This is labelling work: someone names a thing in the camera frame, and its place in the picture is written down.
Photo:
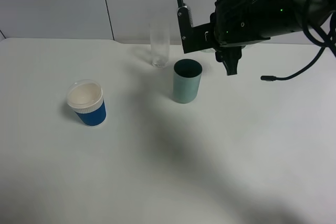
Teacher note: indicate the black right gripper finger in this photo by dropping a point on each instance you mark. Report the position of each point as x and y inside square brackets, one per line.
[229, 57]

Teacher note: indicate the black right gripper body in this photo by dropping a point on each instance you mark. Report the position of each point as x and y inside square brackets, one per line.
[233, 24]

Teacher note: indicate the clear bottle with green label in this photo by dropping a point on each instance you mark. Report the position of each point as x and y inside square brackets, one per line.
[210, 50]

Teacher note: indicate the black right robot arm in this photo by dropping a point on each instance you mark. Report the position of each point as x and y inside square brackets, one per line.
[280, 17]

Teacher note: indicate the teal green plastic cup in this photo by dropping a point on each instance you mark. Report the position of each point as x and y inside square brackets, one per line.
[186, 79]

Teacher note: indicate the blue cup with white rim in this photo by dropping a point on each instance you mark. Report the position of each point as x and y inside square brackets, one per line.
[85, 97]

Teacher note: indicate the tall clear glass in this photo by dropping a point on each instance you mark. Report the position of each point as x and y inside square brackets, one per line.
[160, 43]

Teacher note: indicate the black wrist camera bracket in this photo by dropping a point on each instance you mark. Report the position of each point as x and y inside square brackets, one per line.
[196, 38]

